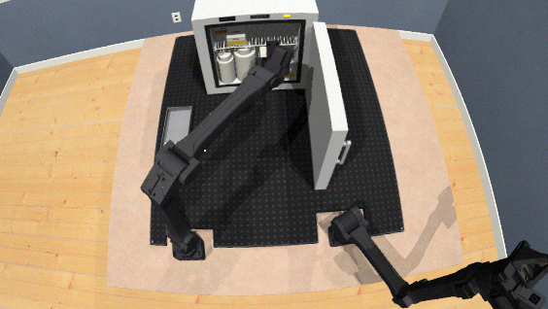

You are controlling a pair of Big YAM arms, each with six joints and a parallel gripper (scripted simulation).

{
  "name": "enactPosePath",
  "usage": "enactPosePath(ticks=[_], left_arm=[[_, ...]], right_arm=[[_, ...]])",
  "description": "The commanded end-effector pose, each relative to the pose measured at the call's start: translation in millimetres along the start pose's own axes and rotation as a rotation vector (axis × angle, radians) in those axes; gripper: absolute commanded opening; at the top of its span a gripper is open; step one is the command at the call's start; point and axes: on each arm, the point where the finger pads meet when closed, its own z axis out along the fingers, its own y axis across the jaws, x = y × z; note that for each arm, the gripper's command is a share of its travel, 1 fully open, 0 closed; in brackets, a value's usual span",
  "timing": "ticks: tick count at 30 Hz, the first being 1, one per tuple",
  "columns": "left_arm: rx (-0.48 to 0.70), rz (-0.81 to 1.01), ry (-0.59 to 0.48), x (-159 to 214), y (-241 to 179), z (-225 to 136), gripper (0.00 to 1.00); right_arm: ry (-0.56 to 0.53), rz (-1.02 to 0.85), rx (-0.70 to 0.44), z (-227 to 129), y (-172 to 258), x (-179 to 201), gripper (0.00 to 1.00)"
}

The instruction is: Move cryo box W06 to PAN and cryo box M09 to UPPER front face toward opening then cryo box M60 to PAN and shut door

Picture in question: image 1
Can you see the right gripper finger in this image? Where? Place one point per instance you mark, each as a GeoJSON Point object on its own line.
{"type": "Point", "coordinates": [536, 268]}
{"type": "Point", "coordinates": [521, 264]}

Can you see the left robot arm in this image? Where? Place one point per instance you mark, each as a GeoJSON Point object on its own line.
{"type": "Point", "coordinates": [173, 166]}

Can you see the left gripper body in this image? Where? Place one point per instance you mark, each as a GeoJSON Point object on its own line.
{"type": "Point", "coordinates": [258, 61]}

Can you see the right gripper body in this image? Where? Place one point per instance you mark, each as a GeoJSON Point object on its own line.
{"type": "Point", "coordinates": [507, 275]}

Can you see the white cardboard box with yellow band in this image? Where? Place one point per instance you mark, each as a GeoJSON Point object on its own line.
{"type": "Point", "coordinates": [291, 74]}

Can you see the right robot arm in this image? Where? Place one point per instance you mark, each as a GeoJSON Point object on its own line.
{"type": "Point", "coordinates": [447, 286]}

